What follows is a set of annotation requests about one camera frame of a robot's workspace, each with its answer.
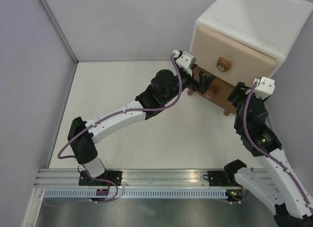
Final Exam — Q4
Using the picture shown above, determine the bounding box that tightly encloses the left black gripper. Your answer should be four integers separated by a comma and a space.
163, 64, 215, 104

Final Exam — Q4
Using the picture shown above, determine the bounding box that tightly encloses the brown drawer knob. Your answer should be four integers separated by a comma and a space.
205, 89, 216, 99

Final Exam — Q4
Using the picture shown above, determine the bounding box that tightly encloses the bear head drawer knob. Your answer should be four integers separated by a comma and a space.
216, 57, 232, 72

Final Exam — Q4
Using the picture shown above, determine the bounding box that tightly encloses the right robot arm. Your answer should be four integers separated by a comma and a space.
223, 77, 313, 227

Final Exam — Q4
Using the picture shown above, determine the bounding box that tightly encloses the white shoe cabinet body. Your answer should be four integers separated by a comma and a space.
190, 0, 313, 78

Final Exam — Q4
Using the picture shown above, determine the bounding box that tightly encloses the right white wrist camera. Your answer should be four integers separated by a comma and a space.
252, 77, 275, 100

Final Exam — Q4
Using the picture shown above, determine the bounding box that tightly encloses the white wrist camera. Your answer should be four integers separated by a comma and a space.
172, 50, 196, 76
252, 77, 275, 100

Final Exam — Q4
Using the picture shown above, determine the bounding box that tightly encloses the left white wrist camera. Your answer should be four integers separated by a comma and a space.
172, 50, 196, 76

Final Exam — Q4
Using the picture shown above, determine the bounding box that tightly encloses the white slotted cable duct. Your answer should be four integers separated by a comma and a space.
45, 188, 227, 199

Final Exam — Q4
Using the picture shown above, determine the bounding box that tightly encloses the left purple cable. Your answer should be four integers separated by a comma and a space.
57, 53, 183, 186

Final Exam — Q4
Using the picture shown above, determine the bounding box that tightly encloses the aluminium corner frame post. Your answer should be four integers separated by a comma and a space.
37, 0, 79, 66

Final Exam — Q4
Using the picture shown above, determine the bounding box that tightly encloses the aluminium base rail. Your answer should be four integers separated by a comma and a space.
34, 168, 239, 189

